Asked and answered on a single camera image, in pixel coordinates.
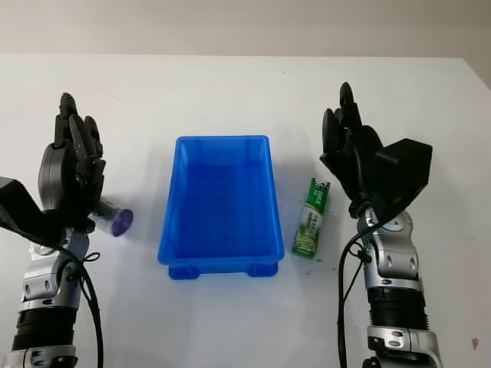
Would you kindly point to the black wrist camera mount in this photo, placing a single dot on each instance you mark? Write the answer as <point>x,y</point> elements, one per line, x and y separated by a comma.
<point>23,214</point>
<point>406,168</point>

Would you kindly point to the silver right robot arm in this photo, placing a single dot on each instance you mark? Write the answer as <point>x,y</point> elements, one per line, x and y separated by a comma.
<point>395,280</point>

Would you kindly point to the blue plastic tray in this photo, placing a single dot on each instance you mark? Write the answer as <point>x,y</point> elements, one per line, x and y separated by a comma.
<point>222,207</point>

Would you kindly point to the clear bottle with purple cap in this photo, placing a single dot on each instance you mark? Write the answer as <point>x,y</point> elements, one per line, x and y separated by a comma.
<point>120,222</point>

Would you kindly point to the green toothpaste box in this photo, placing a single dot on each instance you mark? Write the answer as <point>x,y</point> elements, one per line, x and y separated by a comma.
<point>310,226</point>

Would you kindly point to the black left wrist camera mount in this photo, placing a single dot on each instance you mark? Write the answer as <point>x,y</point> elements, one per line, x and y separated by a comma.
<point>23,214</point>

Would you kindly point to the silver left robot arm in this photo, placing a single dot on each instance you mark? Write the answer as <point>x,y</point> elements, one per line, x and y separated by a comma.
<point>42,291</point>

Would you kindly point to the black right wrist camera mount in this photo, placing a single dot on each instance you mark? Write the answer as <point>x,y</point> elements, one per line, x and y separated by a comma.
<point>406,168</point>

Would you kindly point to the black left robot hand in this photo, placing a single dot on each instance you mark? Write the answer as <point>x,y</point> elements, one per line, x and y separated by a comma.
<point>57,172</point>

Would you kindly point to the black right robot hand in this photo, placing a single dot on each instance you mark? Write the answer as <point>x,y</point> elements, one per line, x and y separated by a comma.
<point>353,153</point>

